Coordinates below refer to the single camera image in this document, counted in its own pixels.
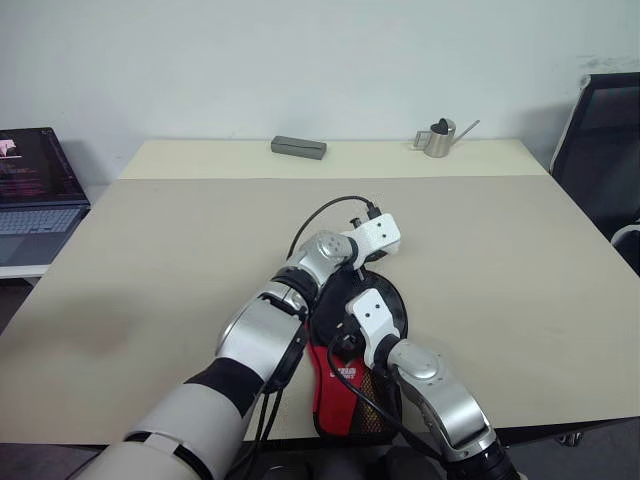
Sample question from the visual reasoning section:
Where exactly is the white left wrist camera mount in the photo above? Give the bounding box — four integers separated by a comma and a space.
341, 212, 403, 267

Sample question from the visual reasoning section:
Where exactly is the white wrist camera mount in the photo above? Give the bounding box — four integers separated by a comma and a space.
341, 212, 403, 267
344, 288, 402, 367

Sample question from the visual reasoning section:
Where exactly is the grey rectangular box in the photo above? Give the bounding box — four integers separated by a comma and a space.
270, 134, 329, 163

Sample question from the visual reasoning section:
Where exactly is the black and red paddle case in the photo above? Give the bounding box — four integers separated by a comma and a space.
303, 268, 410, 440

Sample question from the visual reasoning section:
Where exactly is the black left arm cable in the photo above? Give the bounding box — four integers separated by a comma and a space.
249, 195, 384, 447

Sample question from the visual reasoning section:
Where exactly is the white rounded chair part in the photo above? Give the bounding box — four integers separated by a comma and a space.
611, 214, 640, 277

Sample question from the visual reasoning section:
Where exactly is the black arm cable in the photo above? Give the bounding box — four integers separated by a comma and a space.
249, 195, 384, 447
326, 329, 454, 464

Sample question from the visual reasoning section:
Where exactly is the small metal watering can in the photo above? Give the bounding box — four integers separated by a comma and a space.
411, 116, 482, 159

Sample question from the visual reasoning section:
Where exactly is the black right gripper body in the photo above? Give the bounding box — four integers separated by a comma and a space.
334, 316, 366, 363

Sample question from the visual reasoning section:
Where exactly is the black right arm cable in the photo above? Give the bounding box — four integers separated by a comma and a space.
326, 329, 454, 464

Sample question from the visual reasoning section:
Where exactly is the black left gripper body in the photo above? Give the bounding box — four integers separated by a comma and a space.
362, 244, 401, 265

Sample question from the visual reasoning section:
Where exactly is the open laptop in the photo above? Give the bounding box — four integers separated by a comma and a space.
0, 126, 92, 269

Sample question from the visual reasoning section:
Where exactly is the white side desk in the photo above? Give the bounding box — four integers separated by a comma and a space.
0, 263, 50, 282

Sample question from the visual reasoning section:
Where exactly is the black office chair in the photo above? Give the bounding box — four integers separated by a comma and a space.
549, 73, 640, 251

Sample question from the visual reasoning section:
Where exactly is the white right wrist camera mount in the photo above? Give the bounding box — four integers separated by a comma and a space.
344, 288, 402, 367

